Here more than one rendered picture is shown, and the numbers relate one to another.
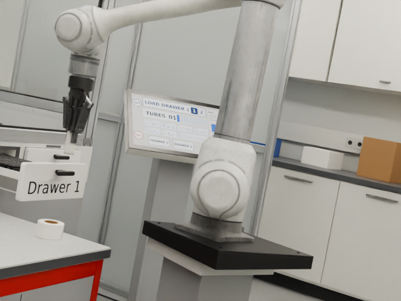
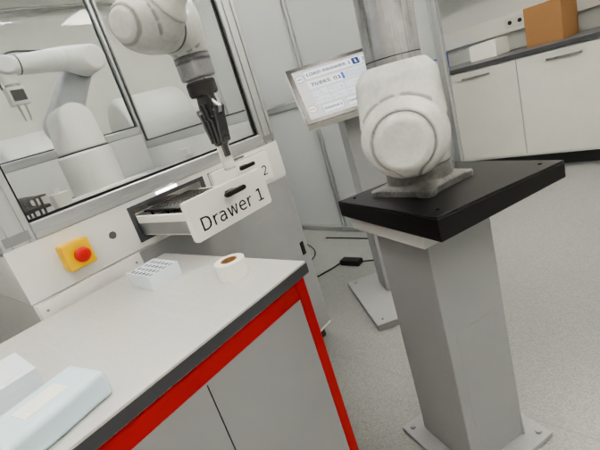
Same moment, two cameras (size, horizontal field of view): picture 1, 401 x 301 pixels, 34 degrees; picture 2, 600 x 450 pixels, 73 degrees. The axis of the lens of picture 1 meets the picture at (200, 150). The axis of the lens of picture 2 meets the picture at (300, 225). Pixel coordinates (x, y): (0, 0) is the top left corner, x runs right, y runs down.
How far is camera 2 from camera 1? 0.94 m
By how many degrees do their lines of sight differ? 21
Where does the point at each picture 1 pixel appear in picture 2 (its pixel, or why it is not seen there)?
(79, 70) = (188, 73)
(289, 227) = (481, 120)
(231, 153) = (400, 80)
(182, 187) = not seen: hidden behind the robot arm
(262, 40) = not seen: outside the picture
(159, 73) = (319, 46)
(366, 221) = (554, 83)
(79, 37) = (142, 30)
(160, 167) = (346, 128)
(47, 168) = (213, 195)
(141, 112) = (307, 87)
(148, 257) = not seen: hidden behind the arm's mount
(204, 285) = (435, 253)
